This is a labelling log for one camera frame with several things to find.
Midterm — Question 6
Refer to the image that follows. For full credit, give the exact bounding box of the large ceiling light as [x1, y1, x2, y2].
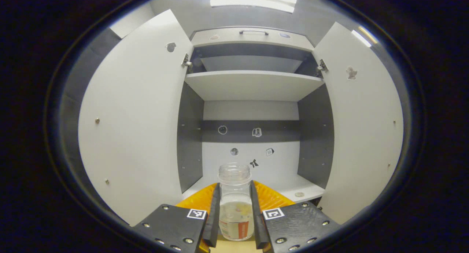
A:
[209, 0, 297, 13]

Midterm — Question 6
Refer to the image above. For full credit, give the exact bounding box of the white cabinet shelf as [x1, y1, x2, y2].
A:
[182, 174, 325, 204]
[184, 70, 325, 102]

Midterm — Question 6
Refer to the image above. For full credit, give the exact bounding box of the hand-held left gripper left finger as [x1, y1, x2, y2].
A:
[132, 183, 221, 253]

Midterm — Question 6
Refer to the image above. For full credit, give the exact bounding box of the grey cabinet door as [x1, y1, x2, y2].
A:
[312, 22, 404, 225]
[78, 9, 194, 227]

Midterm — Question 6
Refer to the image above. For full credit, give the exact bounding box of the clear plastic bottle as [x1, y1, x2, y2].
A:
[218, 163, 255, 241]

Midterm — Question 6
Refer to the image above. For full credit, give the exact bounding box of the grey cabinet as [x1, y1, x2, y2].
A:
[177, 26, 335, 209]

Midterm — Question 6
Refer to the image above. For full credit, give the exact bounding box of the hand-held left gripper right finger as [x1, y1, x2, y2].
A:
[250, 180, 341, 253]

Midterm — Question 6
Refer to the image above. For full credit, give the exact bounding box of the small ceiling light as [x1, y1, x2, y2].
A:
[352, 26, 378, 48]

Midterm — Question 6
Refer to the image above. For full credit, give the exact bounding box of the grey cabinet drawer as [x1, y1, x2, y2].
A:
[191, 26, 315, 52]

